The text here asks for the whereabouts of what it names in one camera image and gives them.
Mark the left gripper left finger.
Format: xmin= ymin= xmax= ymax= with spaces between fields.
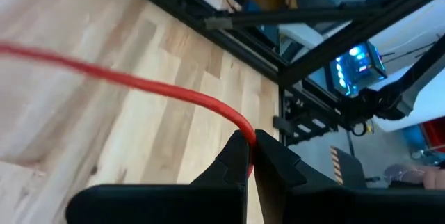
xmin=65 ymin=129 xmax=250 ymax=224

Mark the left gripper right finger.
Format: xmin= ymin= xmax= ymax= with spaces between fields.
xmin=253 ymin=129 xmax=445 ymax=224

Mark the red cord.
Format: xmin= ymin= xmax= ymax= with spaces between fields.
xmin=0 ymin=41 xmax=258 ymax=178

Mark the red plastic bin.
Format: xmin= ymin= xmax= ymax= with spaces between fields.
xmin=419 ymin=116 xmax=445 ymax=154

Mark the computer with blue lights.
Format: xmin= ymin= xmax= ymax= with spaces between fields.
xmin=326 ymin=40 xmax=387 ymax=97

